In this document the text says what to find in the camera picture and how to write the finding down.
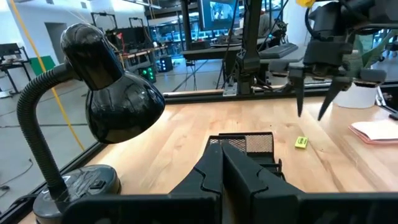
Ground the yellow eraser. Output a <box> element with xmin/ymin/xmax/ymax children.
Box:
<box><xmin>294</xmin><ymin>136</ymin><xmax>310</xmax><ymax>150</ymax></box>

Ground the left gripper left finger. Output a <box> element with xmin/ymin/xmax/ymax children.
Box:
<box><xmin>169</xmin><ymin>141</ymin><xmax>224</xmax><ymax>224</ymax></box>

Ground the yellow cable tag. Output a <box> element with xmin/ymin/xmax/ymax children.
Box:
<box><xmin>296</xmin><ymin>0</ymin><xmax>317</xmax><ymax>9</ymax></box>

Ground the black mesh top case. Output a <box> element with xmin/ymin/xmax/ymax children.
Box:
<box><xmin>182</xmin><ymin>42</ymin><xmax>300</xmax><ymax>62</ymax></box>

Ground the yellow hanging cable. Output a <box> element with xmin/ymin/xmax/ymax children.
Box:
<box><xmin>8</xmin><ymin>0</ymin><xmax>85</xmax><ymax>152</ymax></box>

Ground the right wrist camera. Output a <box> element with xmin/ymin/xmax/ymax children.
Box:
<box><xmin>303</xmin><ymin>39</ymin><xmax>345</xmax><ymax>68</ymax></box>

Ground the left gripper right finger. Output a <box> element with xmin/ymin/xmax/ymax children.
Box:
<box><xmin>221</xmin><ymin>141</ymin><xmax>305</xmax><ymax>224</ymax></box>

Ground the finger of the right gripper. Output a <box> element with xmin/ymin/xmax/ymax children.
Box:
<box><xmin>289</xmin><ymin>73</ymin><xmax>307</xmax><ymax>118</ymax></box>
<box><xmin>317</xmin><ymin>77</ymin><xmax>354</xmax><ymax>122</ymax></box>

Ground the black mesh desk organizer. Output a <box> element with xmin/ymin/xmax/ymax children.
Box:
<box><xmin>207</xmin><ymin>131</ymin><xmax>285</xmax><ymax>181</ymax></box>

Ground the pink sticky note pad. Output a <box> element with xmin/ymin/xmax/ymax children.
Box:
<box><xmin>348</xmin><ymin>119</ymin><xmax>398</xmax><ymax>146</ymax></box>

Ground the black cart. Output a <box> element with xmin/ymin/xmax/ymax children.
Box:
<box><xmin>0</xmin><ymin>42</ymin><xmax>32</xmax><ymax>96</ymax></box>

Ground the person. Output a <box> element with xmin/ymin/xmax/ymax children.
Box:
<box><xmin>257</xmin><ymin>8</ymin><xmax>282</xmax><ymax>38</ymax></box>

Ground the lit display screen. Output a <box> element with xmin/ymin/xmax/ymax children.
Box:
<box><xmin>198</xmin><ymin>0</ymin><xmax>249</xmax><ymax>32</ymax></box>

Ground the device with green lights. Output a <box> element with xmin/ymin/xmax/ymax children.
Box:
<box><xmin>139</xmin><ymin>65</ymin><xmax>157</xmax><ymax>83</ymax></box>

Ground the white cup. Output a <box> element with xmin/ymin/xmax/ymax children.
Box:
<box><xmin>333</xmin><ymin>83</ymin><xmax>379</xmax><ymax>110</ymax></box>

